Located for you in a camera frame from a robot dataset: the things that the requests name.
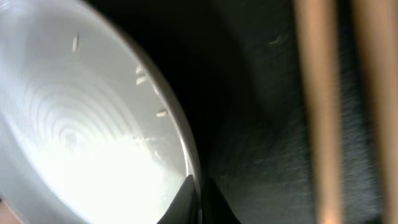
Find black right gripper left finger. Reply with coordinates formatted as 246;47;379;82
157;175;198;224

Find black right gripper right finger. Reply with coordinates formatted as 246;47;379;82
202;178;240;224

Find white bowl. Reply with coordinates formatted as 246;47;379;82
1;1;201;223

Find round black tray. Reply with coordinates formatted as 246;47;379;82
93;0;384;223

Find wooden chopstick left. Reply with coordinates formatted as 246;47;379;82
294;0;343;223

